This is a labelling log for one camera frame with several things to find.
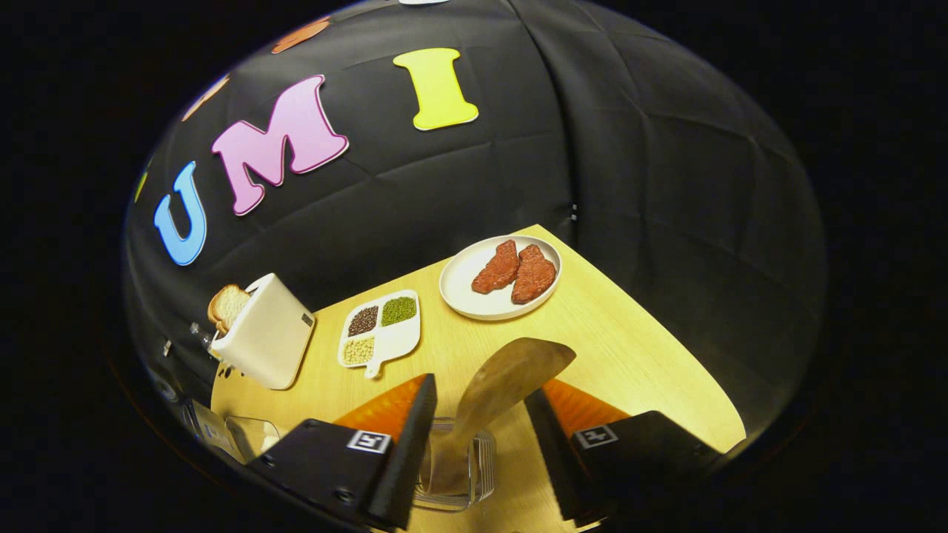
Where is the white divided bean dish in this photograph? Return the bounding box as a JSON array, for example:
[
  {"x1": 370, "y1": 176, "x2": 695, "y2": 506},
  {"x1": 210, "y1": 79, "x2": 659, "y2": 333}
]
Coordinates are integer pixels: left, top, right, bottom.
[{"x1": 338, "y1": 289, "x2": 421, "y2": 380}]

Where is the toast bread slice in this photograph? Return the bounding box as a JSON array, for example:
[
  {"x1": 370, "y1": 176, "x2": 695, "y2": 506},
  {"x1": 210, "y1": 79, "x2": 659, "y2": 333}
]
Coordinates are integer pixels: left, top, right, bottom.
[{"x1": 207, "y1": 284, "x2": 253, "y2": 334}]

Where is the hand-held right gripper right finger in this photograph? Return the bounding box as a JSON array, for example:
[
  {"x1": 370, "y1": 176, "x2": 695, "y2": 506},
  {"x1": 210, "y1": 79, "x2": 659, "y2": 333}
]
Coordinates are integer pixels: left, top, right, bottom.
[{"x1": 524, "y1": 379, "x2": 723, "y2": 523}]

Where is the clear plastic rice box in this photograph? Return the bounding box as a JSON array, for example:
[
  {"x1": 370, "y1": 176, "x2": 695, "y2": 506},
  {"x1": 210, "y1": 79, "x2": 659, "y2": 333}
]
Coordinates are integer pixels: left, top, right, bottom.
[{"x1": 181, "y1": 400, "x2": 290, "y2": 466}]

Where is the clear wire chopstick holder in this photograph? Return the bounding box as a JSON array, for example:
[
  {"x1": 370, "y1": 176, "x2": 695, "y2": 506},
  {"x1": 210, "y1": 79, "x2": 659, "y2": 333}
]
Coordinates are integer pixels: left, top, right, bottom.
[{"x1": 411, "y1": 418, "x2": 497, "y2": 513}]

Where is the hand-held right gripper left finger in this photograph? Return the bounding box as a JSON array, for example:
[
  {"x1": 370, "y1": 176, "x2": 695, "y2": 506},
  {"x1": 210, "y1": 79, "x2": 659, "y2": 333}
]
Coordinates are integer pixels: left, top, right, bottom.
[{"x1": 247, "y1": 372, "x2": 438, "y2": 531}]

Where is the white toaster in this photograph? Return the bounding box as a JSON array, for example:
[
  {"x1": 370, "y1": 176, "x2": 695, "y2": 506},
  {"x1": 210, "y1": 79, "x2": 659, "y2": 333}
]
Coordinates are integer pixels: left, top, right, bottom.
[{"x1": 210, "y1": 273, "x2": 316, "y2": 391}]

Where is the black backdrop cloth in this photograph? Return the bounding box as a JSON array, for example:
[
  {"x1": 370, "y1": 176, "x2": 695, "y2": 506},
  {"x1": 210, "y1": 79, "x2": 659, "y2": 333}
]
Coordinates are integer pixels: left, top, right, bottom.
[{"x1": 124, "y1": 0, "x2": 827, "y2": 445}]

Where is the red meat piece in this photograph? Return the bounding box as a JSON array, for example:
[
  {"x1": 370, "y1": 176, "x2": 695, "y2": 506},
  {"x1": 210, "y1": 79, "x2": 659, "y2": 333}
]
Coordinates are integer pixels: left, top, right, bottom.
[
  {"x1": 511, "y1": 244, "x2": 557, "y2": 305},
  {"x1": 471, "y1": 239, "x2": 521, "y2": 295}
]

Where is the long wooden spoon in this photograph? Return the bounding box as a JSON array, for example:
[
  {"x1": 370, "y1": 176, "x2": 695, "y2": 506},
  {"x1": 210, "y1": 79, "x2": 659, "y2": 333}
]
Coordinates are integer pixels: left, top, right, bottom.
[{"x1": 426, "y1": 338, "x2": 577, "y2": 495}]

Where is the white round plate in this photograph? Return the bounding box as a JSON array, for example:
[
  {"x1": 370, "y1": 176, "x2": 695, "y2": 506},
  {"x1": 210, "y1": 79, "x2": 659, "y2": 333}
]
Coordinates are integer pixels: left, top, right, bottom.
[{"x1": 438, "y1": 235, "x2": 563, "y2": 321}]

